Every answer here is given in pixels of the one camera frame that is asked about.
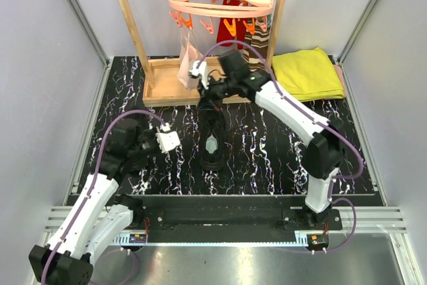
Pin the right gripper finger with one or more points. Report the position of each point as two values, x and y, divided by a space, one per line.
215 105
205 104

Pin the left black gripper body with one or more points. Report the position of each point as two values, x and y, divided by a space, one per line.
147 145

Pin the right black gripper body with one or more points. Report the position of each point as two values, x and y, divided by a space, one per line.
217 90

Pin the black sneaker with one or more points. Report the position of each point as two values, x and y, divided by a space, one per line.
134 163
212 145

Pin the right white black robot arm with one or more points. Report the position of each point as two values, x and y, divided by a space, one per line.
324 150

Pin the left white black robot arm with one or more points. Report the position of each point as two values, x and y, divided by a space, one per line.
70 255

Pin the white pink hanging garment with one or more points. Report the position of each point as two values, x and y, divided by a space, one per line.
188 54

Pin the red hanging sock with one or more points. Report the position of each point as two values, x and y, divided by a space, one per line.
228 31

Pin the brown striped hanging sock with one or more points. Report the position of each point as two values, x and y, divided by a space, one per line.
260 41

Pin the black marble pattern mat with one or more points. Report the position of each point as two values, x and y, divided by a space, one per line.
263 156

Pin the pink round clip hanger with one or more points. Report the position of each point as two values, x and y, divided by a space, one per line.
182 11

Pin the yellow folded towel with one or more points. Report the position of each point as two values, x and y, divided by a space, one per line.
308 75

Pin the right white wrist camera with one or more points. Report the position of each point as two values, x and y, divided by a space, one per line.
199 70

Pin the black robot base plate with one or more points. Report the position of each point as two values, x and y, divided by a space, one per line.
222 220

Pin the grey slotted cable duct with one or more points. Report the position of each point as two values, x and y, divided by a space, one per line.
129 239

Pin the aluminium frame rail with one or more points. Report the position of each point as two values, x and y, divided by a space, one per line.
368 219

